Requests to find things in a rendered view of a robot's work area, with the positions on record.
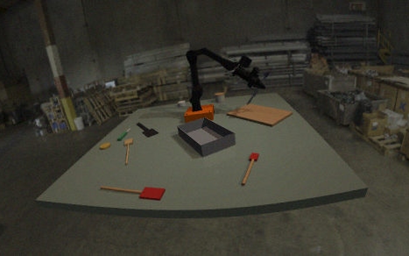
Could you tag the black spatula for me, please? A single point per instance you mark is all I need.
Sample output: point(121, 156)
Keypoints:
point(148, 133)

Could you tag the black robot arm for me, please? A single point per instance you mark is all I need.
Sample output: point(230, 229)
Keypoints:
point(228, 64)

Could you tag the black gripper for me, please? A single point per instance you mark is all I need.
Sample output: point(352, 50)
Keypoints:
point(252, 81)

